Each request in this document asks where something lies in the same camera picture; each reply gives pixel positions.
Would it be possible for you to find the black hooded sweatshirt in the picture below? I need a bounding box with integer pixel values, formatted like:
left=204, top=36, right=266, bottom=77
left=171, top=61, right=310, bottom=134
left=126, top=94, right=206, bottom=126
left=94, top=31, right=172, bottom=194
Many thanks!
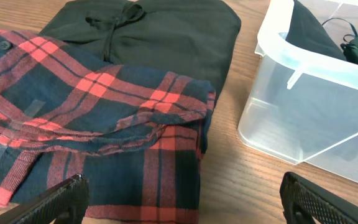
left=40, top=0, right=241, bottom=94

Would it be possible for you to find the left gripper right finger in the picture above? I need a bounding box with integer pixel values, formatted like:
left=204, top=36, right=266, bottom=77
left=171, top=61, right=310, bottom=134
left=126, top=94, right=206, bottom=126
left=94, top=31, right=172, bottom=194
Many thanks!
left=280, top=172, right=358, bottom=224

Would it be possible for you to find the red navy plaid shirt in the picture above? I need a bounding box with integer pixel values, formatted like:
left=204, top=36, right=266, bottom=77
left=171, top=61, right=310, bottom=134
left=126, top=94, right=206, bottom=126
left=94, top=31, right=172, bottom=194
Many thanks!
left=0, top=30, right=216, bottom=223

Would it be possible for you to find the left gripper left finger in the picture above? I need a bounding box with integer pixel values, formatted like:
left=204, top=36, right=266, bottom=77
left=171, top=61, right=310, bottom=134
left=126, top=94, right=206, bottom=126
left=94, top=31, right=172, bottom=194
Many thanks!
left=0, top=174, right=90, bottom=224

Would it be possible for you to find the clear plastic storage bin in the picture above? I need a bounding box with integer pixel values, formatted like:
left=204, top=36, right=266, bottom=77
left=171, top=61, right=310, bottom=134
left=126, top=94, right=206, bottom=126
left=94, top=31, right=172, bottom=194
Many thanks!
left=238, top=0, right=358, bottom=183

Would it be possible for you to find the dark navy garment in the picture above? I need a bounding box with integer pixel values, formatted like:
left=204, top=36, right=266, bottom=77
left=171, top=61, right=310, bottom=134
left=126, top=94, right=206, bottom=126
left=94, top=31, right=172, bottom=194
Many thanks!
left=286, top=0, right=346, bottom=61

